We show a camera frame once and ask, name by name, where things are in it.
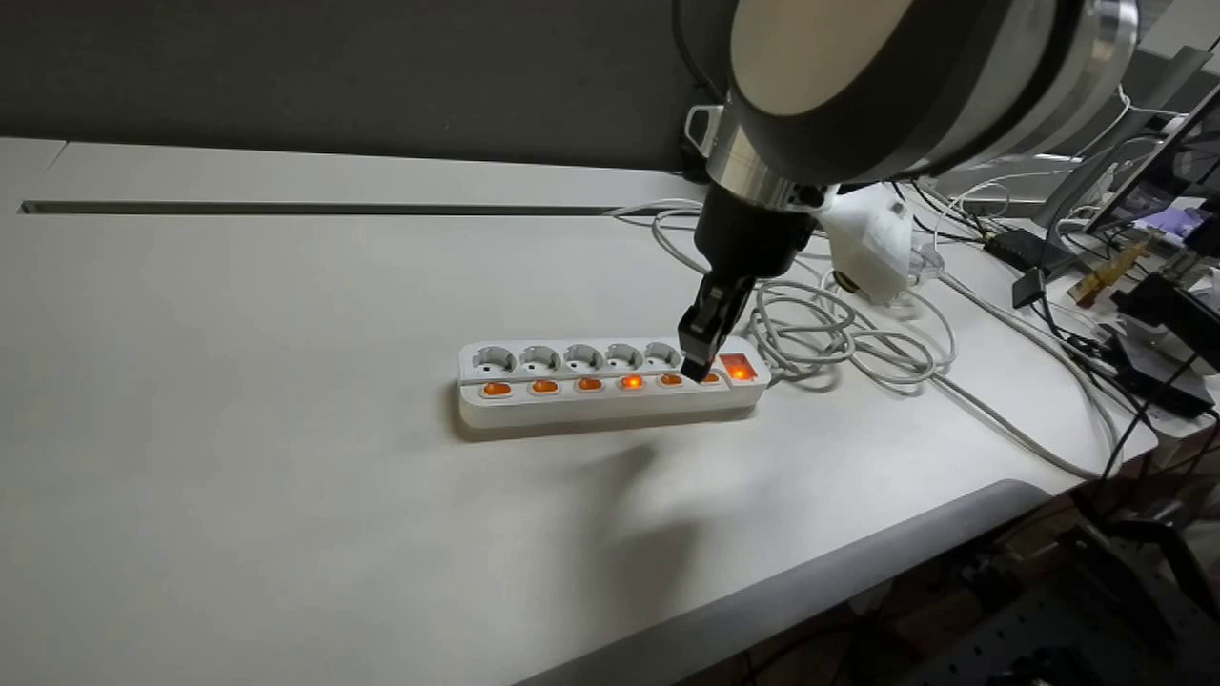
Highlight black flat device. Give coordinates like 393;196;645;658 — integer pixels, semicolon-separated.
1114;271;1220;371

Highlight thin white cable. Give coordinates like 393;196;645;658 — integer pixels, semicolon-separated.
615;177;1129;486

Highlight white power strip cable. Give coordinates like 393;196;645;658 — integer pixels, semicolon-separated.
740;266;960;401

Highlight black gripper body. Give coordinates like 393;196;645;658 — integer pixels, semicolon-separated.
690;187;818;291

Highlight grey desk partition panel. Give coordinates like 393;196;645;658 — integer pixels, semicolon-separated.
0;0;715;173

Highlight black adapter box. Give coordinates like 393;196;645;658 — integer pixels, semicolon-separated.
984;221;1087;280

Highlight yellow wooden stick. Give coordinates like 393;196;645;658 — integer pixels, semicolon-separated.
1068;235;1155;313

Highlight white six-socket power strip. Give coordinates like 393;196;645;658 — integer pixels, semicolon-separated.
452;336;772;441

